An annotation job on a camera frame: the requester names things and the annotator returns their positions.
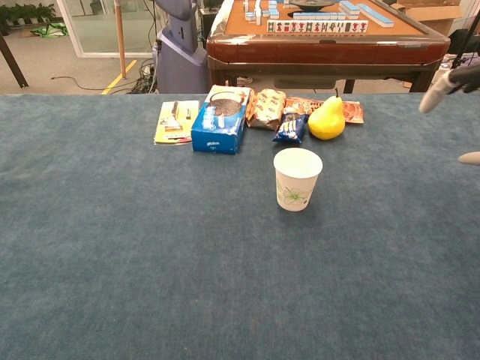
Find glass partition frame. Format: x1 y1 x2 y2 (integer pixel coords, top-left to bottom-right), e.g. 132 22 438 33
55 0 162 59

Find potted green plants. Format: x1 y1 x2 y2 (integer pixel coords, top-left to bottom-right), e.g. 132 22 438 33
0 2 57 27

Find brown mahjong table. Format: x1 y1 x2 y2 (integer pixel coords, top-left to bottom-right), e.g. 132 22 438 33
205 0 451 95

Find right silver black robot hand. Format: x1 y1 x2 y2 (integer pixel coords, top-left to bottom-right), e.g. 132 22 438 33
418 63 480 167

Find yellow razor blister pack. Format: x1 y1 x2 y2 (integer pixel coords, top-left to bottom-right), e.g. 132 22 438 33
153 100 200 146

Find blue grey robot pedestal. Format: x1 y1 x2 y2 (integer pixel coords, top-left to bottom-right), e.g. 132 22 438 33
153 0 211 95

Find white paper cup green print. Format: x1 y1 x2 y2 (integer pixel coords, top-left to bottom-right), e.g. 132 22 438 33
273 147 324 212

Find wooden pole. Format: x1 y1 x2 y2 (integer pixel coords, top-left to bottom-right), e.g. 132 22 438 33
114 0 128 80

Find black slanted table leg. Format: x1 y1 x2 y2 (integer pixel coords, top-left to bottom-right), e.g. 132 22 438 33
0 31 30 89

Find orange white snack bag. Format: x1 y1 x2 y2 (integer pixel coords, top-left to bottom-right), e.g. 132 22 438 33
245 88 287 131

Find black floor cable bundle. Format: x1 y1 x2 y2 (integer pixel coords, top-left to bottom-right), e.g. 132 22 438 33
50 59 158 95

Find small blue Oreo packet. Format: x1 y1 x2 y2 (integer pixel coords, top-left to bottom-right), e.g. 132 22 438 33
271 112 310 145

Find brown orange spout pouch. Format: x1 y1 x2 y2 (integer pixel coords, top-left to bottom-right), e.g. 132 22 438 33
283 96 365 125

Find cardboard box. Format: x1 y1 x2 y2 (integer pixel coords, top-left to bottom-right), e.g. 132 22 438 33
397 0 470 37

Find yellow pear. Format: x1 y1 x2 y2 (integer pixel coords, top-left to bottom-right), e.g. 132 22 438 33
307 88 347 141

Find mahjong tile row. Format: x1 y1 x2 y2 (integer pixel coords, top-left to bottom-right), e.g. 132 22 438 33
266 19 369 34

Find blue felt table cover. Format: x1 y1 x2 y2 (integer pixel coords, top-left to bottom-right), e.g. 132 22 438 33
0 93 480 360

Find green bag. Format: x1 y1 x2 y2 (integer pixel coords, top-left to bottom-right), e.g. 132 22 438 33
30 22 69 38

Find black tripod stand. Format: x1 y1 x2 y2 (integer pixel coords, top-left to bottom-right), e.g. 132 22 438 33
449 14 480 71

